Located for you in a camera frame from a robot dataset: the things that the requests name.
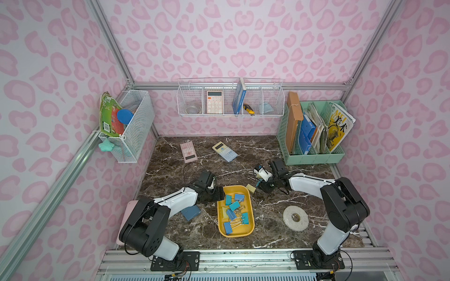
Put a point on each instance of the yellow plastic storage box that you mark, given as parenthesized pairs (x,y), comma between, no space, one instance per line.
(235,213)

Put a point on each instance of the blue notebook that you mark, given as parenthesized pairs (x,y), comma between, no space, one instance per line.
(191,212)

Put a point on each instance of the white mesh side basket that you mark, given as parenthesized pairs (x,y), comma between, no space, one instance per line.
(129,145)

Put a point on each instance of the yellow blue calculator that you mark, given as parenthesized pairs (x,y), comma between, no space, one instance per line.
(225,152)

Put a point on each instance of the blue binder clip top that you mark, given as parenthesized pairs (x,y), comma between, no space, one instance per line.
(228,228)

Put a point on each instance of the green desk file organizer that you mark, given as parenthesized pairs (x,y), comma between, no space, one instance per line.
(319,112)

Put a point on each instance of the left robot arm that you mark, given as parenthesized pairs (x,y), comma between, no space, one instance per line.
(144,228)

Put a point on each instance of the brown folder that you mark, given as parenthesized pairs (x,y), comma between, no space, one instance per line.
(295,115)

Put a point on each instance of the green snack package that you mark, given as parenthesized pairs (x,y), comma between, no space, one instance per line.
(108,120)

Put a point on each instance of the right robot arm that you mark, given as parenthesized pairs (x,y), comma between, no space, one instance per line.
(345,207)

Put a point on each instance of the pink calculator on table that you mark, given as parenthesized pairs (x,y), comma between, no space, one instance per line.
(188,152)

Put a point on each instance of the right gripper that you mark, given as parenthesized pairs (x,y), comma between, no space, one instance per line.
(263,184)

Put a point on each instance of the white orange calculator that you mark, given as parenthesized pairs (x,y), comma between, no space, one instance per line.
(214,104)

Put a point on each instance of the yellow magazine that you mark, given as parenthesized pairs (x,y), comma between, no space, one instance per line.
(341,123)

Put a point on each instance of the yellow black small toy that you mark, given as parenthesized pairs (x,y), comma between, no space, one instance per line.
(249,109)

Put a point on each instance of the blue folder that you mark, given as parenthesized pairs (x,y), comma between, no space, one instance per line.
(307,131)

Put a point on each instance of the blue round disc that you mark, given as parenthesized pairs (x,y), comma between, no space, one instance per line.
(125,116)

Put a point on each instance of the blue cup in basket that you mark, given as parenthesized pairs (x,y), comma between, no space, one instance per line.
(266,108)

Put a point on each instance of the white wire wall basket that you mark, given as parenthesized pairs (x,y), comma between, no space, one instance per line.
(258,91)

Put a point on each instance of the white tape roll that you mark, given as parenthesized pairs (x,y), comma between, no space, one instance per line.
(295,218)

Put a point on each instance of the blue book in basket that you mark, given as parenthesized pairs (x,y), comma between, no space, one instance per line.
(238,99)

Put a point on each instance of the blue binder clip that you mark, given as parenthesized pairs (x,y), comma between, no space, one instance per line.
(239,197)
(231,214)
(228,228)

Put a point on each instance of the clear cup in basket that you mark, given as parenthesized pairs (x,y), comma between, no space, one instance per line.
(193,107)

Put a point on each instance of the mint star hook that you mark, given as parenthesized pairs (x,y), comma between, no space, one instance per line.
(106,145)

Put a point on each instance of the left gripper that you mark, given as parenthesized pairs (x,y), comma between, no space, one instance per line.
(214,191)

